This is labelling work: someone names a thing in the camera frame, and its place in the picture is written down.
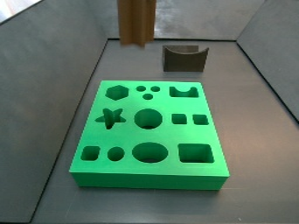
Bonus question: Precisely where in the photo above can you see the green foam shape board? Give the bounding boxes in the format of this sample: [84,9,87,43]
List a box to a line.
[70,80,230,190]

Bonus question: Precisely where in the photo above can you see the black curved fixture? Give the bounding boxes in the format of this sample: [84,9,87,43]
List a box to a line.
[163,45,210,73]

